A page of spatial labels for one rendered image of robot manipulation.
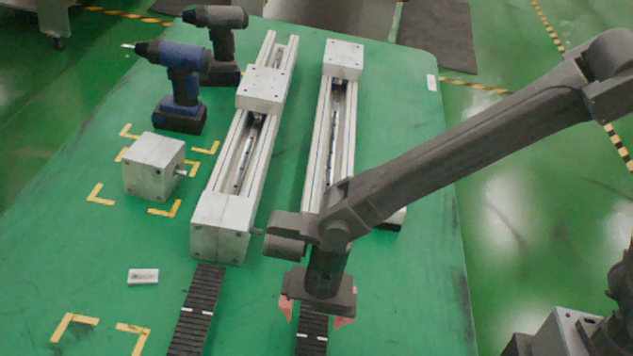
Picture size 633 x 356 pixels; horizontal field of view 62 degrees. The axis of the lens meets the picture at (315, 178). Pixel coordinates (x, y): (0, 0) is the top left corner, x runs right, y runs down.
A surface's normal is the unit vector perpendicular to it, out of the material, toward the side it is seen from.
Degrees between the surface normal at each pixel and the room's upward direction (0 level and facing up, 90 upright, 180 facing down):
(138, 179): 90
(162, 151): 0
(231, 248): 90
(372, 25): 90
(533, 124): 87
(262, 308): 0
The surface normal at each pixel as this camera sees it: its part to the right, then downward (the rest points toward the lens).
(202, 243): -0.08, 0.61
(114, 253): 0.16, -0.77
